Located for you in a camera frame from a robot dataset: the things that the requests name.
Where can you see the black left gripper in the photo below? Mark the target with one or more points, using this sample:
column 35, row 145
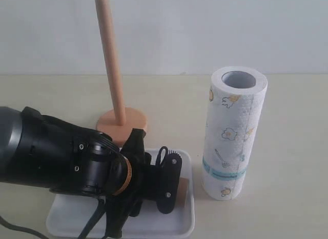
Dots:
column 106, row 169

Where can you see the wooden paper towel holder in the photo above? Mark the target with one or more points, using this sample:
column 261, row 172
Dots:
column 118, row 122

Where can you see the printed white paper towel roll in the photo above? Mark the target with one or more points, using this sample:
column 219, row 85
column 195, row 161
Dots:
column 236, row 97

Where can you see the brown cardboard tube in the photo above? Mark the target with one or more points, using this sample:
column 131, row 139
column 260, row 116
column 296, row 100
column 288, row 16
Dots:
column 182, row 192

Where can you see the white plastic tray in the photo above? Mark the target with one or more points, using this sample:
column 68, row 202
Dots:
column 69, row 214

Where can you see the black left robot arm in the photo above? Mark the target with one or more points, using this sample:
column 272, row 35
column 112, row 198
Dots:
column 44, row 151

